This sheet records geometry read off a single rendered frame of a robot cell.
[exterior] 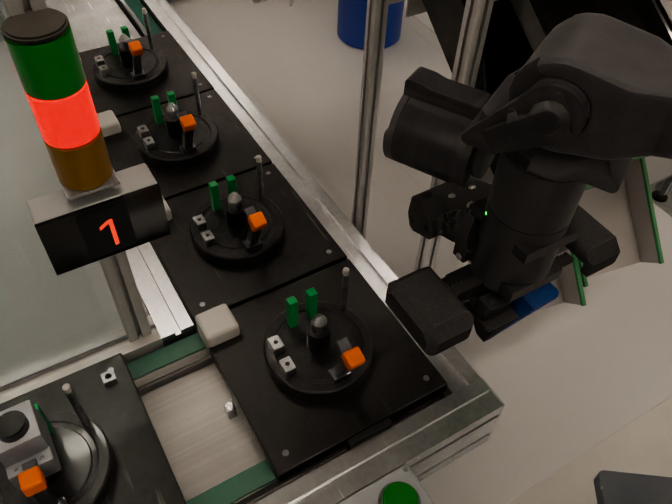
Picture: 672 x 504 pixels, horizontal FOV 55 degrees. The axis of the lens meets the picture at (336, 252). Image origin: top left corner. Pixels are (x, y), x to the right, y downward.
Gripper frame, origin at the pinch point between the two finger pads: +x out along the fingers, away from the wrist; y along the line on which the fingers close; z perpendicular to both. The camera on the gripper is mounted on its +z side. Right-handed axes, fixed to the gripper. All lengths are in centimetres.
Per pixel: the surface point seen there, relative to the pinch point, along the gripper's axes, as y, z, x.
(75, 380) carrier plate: 33, 31, 28
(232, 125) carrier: -5, 69, 28
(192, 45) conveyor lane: -10, 99, 30
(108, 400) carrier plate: 30.5, 25.9, 28.4
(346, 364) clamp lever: 6.0, 11.5, 19.4
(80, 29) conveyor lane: 8, 123, 34
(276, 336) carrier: 9.6, 22.1, 24.9
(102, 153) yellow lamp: 22.3, 29.9, -3.7
